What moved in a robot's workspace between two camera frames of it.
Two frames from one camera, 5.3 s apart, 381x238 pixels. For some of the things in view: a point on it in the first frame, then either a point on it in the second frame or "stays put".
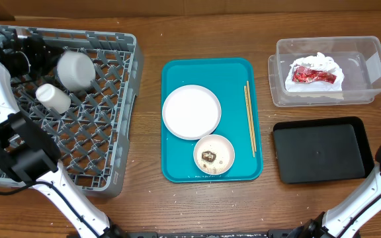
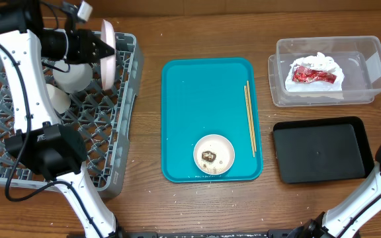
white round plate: x=191 y=112 -> x=108 y=63
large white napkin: x=320 y=63 stays put
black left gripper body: x=38 y=59 -> x=73 y=49
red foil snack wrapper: x=304 y=75 stays put
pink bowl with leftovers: x=213 y=155 stays put
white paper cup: x=53 y=98 stays put
